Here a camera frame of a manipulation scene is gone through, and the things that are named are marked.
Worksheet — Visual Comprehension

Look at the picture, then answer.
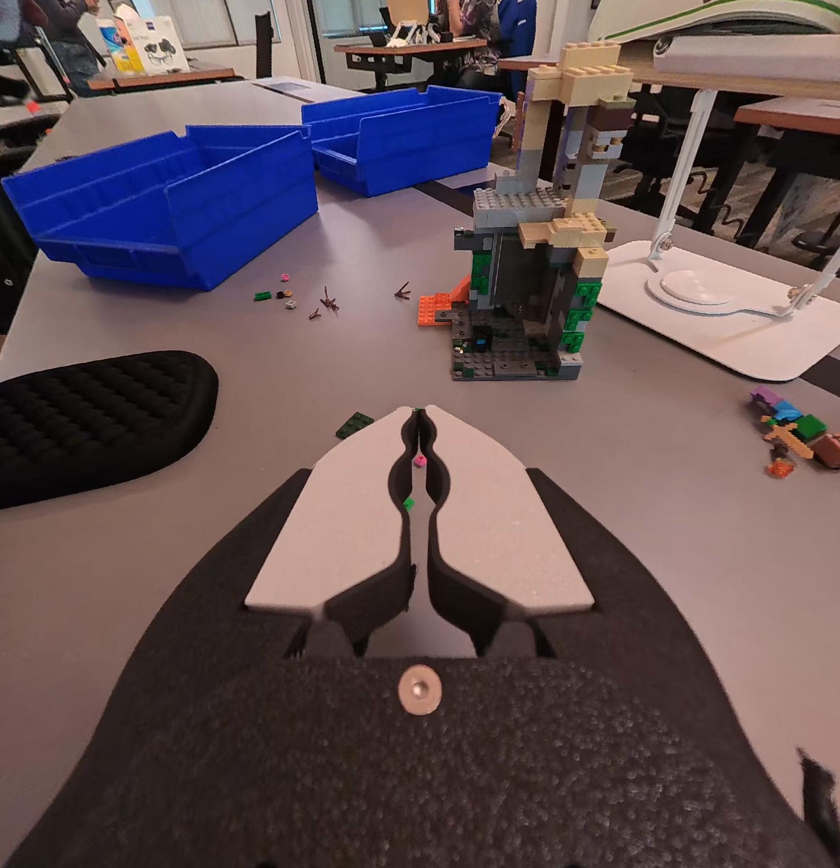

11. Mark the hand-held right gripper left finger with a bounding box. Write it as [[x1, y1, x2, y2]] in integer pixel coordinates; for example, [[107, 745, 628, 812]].
[[245, 409, 419, 657]]

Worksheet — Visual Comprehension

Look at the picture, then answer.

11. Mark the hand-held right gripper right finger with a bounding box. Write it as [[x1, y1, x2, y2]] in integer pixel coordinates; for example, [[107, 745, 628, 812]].
[[422, 406, 595, 657]]

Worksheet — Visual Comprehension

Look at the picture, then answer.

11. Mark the toy brick castle model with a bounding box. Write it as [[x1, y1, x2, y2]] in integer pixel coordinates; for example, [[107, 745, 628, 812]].
[[418, 41, 634, 382]]

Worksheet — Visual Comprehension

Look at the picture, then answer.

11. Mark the blue plastic storage bin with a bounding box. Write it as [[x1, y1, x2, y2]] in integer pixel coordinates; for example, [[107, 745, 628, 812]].
[[301, 85, 502, 199], [1, 124, 319, 292]]

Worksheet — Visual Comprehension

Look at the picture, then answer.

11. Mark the brick building instruction booklet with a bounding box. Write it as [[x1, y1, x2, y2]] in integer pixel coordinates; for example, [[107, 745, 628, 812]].
[[588, 0, 840, 42]]

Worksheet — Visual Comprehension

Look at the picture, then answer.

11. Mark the grey adjacent desk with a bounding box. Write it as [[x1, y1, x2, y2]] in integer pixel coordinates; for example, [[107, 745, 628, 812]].
[[47, 76, 367, 164]]

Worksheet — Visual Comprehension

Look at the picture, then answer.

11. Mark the grey side desk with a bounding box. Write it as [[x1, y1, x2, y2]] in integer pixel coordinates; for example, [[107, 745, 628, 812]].
[[732, 98, 840, 252]]

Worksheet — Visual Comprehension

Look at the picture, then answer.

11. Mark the black wrist rest cushion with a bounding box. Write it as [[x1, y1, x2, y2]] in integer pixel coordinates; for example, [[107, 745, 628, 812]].
[[0, 350, 219, 513]]

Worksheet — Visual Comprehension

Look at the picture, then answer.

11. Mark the pile of colourful loose bricks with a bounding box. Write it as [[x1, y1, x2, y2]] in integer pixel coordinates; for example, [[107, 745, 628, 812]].
[[749, 385, 840, 479]]

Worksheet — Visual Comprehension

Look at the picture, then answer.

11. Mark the black office chair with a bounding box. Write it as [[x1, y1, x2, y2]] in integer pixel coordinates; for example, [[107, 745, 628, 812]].
[[606, 95, 716, 218]]

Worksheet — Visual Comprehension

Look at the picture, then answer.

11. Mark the wooden far table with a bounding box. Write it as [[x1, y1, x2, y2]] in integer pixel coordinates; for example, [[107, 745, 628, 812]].
[[334, 37, 489, 92]]

